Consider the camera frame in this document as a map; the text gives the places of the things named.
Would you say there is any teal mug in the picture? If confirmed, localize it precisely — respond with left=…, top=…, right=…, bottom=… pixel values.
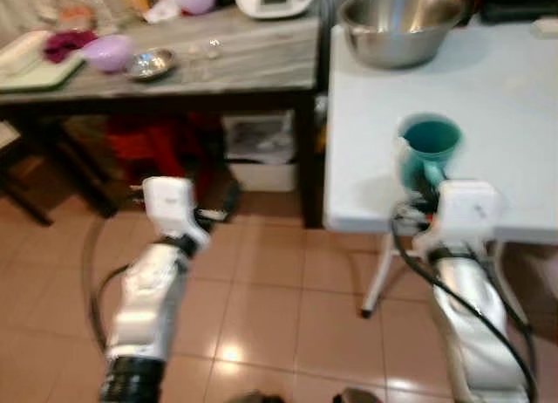
left=398, top=114, right=464, bottom=191

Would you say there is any white storage box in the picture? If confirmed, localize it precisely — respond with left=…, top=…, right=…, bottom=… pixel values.
left=221, top=113, right=300, bottom=194

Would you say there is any white folding table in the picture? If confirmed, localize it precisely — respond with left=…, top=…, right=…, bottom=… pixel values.
left=323, top=17, right=558, bottom=319

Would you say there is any red stool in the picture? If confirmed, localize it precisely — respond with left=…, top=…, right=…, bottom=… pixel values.
left=108, top=115, right=219, bottom=188

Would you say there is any grey-topped dark-framed table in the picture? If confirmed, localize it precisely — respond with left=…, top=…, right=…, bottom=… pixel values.
left=0, top=9, right=325, bottom=230

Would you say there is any small steel dish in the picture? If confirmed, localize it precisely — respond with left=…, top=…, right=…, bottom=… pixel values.
left=126, top=49, right=179, bottom=82

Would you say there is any large steel mixing bowl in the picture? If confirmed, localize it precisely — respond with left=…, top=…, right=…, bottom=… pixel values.
left=337, top=0, right=466, bottom=71

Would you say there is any purple plastic bowl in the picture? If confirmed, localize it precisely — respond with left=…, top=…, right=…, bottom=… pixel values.
left=82, top=34, right=135, bottom=74

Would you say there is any dark wooden chair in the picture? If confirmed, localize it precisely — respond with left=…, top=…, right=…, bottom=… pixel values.
left=0, top=120, right=55, bottom=227

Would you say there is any white power strip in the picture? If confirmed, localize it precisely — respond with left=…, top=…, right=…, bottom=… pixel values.
left=531, top=17, right=558, bottom=40

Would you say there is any white crumpled tissue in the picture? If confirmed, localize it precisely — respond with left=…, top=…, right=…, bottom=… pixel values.
left=143, top=0, right=181, bottom=25

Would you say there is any black appliance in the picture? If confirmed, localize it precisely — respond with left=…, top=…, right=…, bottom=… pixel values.
left=479, top=0, right=558, bottom=25

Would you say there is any white kitchen appliance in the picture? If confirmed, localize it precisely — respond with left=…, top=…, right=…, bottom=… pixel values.
left=230, top=0, right=320, bottom=21

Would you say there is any maroon cloth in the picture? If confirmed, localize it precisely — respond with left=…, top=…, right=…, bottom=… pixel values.
left=43, top=30, right=98, bottom=65

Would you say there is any green and white tray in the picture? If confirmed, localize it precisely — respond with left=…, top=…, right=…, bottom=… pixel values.
left=0, top=29, right=86, bottom=92

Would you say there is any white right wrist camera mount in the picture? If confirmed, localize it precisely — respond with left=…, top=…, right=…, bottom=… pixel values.
left=432, top=180, right=503, bottom=249

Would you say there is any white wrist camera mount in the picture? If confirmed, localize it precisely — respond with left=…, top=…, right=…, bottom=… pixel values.
left=141, top=176, right=211, bottom=248
left=432, top=180, right=503, bottom=249

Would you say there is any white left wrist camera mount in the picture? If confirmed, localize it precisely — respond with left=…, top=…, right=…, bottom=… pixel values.
left=141, top=176, right=211, bottom=248

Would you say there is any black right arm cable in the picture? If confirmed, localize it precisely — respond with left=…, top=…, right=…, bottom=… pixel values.
left=389, top=198, right=538, bottom=403

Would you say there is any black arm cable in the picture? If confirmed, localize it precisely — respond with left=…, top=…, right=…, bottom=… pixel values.
left=389, top=198, right=538, bottom=403
left=82, top=218, right=133, bottom=353

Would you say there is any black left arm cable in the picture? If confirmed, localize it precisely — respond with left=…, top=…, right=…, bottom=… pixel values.
left=82, top=218, right=133, bottom=353

